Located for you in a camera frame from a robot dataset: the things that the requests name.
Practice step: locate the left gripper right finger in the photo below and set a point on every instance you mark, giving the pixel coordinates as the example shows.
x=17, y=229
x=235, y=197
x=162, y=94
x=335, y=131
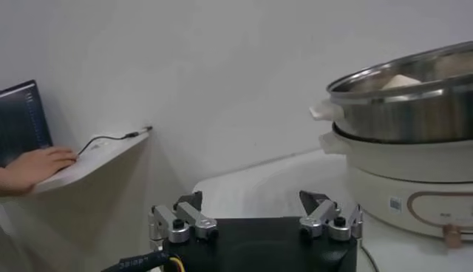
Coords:
x=319, y=218

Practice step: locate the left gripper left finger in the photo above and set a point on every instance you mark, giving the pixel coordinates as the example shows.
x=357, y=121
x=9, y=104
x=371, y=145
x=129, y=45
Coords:
x=196, y=220

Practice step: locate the white steamed baozi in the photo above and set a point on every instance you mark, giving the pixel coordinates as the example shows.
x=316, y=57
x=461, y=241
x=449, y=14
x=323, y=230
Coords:
x=401, y=82

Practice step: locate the stainless steel steamer basket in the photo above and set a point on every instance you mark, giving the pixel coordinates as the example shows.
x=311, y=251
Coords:
x=406, y=118

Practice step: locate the person's bare hand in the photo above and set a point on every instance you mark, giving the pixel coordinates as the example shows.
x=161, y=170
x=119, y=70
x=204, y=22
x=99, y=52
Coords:
x=37, y=166

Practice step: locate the white electric cooker base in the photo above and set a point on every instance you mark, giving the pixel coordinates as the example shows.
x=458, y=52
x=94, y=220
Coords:
x=388, y=162

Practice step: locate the white side desk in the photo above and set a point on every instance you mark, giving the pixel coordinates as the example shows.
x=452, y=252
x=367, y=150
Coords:
x=99, y=151

